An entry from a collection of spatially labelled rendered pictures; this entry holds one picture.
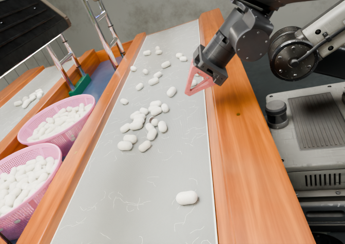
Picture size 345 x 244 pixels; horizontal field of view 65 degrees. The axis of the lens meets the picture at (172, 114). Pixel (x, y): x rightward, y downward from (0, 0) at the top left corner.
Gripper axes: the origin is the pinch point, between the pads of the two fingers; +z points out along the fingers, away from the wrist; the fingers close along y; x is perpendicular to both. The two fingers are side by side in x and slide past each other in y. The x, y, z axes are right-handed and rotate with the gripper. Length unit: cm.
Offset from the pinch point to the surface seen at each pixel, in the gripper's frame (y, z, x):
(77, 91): -54, 52, -27
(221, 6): -217, 3, 39
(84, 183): 13.5, 25.7, -10.3
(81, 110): -23.8, 37.3, -19.9
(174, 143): 6.5, 9.9, 2.7
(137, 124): -2.5, 16.3, -4.8
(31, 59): -187, 139, -92
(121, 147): 5.4, 18.7, -6.4
